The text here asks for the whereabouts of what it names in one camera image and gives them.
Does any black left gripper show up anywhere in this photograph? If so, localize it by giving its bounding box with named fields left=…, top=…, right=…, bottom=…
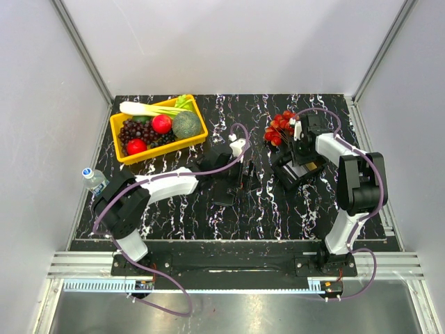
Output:
left=213, top=155, right=261, bottom=192

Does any black leather card holder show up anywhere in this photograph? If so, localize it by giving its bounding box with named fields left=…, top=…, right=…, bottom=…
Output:
left=212, top=180, right=238, bottom=207

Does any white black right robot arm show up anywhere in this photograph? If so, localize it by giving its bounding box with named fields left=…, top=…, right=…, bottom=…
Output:
left=289, top=114, right=388, bottom=276

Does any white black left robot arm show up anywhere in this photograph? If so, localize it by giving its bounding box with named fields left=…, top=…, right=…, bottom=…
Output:
left=92, top=138, right=250, bottom=275

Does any gold credit card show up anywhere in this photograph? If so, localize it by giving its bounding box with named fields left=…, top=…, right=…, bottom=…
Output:
left=304, top=162, right=318, bottom=172

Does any black card storage box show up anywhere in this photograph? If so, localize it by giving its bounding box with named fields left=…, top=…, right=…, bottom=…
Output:
left=271, top=152, right=327, bottom=191

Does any red artificial berry bunch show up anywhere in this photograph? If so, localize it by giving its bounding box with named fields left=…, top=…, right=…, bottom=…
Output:
left=264, top=110, right=300, bottom=147

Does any green melon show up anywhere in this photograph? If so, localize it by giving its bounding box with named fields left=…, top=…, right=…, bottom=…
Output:
left=172, top=111, right=202, bottom=139

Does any red apple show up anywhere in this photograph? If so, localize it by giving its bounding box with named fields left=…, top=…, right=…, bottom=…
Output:
left=152, top=115, right=172, bottom=134

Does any red tomato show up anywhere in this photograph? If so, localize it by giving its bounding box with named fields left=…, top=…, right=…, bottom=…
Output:
left=126, top=138, right=147, bottom=155

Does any dark purple grape bunch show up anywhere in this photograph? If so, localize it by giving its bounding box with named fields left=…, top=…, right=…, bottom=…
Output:
left=118, top=118, right=177, bottom=150

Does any white green leek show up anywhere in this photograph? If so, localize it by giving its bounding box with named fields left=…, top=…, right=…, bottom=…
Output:
left=120, top=95, right=193, bottom=118

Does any yellow plastic tray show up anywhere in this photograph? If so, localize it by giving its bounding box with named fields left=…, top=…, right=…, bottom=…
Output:
left=110, top=95, right=209, bottom=166

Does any plastic water bottle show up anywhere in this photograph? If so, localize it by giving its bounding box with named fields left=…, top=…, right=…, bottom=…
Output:
left=82, top=168, right=109, bottom=197

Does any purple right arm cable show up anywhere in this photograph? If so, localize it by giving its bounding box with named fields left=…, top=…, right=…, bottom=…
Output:
left=293, top=106, right=385, bottom=303

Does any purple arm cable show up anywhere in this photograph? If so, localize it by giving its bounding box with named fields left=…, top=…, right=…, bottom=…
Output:
left=293, top=106, right=385, bottom=303
left=92, top=122, right=251, bottom=317

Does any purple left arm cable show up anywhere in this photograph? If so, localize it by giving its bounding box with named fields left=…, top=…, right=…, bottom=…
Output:
left=92, top=122, right=251, bottom=317

